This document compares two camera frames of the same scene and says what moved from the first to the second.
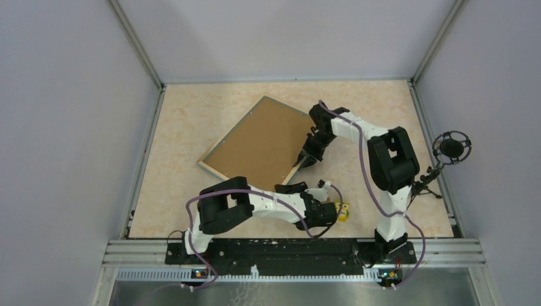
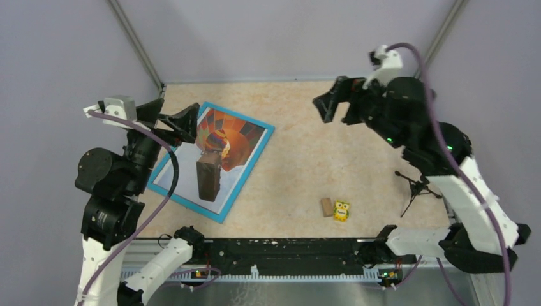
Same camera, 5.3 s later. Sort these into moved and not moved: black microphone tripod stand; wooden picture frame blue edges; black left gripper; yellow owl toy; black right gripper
Moved: black left gripper; wooden picture frame blue edges; black right gripper
Not moved: black microphone tripod stand; yellow owl toy
